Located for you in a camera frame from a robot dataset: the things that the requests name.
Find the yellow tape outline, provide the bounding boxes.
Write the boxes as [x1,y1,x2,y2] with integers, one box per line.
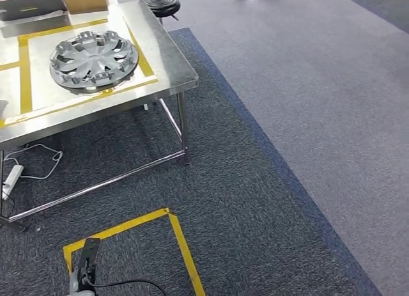
[62,208,206,296]

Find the dark steel plate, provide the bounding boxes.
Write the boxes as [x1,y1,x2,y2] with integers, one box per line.
[0,10,72,39]

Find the white power strip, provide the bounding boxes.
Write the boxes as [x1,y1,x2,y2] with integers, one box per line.
[2,164,25,201]

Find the black floor cable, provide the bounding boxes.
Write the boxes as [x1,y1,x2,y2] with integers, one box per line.
[0,191,17,221]

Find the brown cardboard box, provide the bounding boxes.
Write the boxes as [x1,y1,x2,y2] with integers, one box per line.
[62,0,109,15]

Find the steel workbench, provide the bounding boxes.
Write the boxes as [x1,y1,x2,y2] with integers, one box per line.
[0,0,199,232]

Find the white cable bundle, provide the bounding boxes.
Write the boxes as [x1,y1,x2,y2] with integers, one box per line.
[3,143,63,182]

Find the black camera cable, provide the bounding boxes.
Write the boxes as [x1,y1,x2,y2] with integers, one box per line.
[83,272,168,296]

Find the black round stool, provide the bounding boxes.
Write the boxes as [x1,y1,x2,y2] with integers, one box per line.
[138,0,181,27]

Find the grey plastic hubcap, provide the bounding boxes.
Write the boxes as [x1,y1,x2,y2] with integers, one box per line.
[49,30,140,95]

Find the yellow tape on steel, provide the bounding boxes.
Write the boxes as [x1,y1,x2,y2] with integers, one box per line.
[0,17,158,130]

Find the grey flat case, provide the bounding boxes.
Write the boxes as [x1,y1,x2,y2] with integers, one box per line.
[0,0,67,23]

